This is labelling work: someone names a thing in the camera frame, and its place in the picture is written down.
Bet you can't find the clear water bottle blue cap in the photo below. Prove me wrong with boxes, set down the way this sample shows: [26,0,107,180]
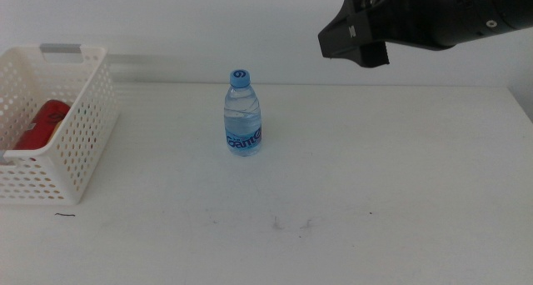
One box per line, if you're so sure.
[223,68,263,158]

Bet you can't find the red can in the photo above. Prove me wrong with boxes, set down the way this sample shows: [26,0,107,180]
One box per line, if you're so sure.
[14,99,72,151]

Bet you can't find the white perforated plastic basket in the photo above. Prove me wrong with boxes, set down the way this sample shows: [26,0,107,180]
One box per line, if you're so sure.
[0,43,120,206]

